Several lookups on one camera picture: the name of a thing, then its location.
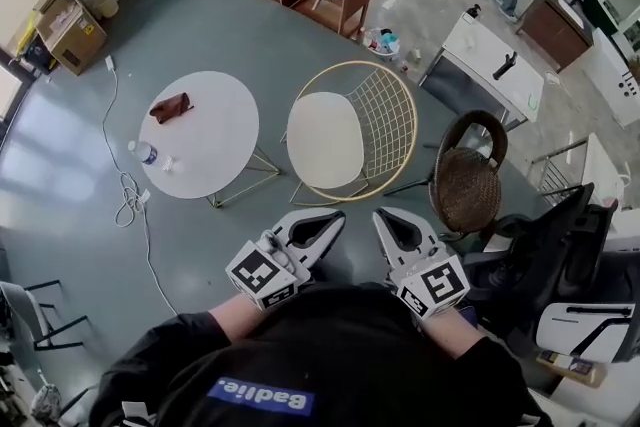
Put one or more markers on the person's left forearm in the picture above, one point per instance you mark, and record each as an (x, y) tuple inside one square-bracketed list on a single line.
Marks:
[(232, 320)]

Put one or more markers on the slanted black faucet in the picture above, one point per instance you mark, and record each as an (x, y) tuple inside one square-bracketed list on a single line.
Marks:
[(504, 66)]

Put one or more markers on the grey sink cabinet white top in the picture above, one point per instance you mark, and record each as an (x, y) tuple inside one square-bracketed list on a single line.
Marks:
[(480, 60)]

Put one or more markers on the white power adapter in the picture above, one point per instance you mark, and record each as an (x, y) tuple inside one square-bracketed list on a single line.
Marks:
[(109, 62)]

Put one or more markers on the white appliance with knobs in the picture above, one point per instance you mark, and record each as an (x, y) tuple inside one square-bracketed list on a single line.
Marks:
[(615, 75)]

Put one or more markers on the cream round cushion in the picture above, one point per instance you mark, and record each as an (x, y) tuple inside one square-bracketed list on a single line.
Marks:
[(325, 140)]

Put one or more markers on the black office chair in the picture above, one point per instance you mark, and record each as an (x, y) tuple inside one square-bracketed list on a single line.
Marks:
[(550, 255)]

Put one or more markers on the clear plastic water bottle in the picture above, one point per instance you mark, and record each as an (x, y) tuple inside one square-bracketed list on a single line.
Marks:
[(146, 153)]

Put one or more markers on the spotted fabric bag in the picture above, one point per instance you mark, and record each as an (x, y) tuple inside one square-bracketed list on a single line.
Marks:
[(47, 402)]

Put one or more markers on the white round side table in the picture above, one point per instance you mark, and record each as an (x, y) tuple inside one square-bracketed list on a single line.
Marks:
[(210, 115)]

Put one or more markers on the black metal frame chair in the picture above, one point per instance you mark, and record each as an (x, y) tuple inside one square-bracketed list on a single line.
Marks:
[(50, 315)]

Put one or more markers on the brown wicker chair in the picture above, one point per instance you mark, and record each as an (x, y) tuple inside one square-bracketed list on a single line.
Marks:
[(467, 185)]

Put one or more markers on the large cardboard box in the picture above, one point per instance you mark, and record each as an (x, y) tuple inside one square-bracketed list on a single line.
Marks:
[(70, 35)]

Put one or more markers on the flat cardboard box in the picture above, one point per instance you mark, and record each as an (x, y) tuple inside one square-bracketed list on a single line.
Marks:
[(570, 365)]

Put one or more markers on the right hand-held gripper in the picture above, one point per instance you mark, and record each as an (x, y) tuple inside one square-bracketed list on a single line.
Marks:
[(435, 285)]

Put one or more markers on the small cup on floor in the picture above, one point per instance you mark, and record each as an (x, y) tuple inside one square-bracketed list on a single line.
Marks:
[(414, 56)]

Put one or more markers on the white bin with rubbish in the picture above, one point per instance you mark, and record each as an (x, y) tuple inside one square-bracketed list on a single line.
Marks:
[(382, 42)]

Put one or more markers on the white stair railing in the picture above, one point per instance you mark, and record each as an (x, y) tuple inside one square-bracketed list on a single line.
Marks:
[(557, 170)]

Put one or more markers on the person's right forearm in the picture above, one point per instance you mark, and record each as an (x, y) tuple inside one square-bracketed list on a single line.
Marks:
[(450, 330)]

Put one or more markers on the dark wooden cabinet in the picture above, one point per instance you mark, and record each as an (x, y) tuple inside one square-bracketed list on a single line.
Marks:
[(555, 30)]

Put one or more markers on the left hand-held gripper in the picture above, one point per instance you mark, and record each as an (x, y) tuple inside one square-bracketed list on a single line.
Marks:
[(260, 275)]

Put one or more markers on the black soap dispenser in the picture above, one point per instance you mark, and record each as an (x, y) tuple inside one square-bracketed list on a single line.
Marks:
[(473, 12)]

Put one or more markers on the person's black shirt torso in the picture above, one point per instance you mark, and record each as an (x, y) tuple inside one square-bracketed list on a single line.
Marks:
[(340, 355)]

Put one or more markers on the small beige waste bin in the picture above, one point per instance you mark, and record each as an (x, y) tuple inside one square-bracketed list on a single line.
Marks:
[(108, 5)]

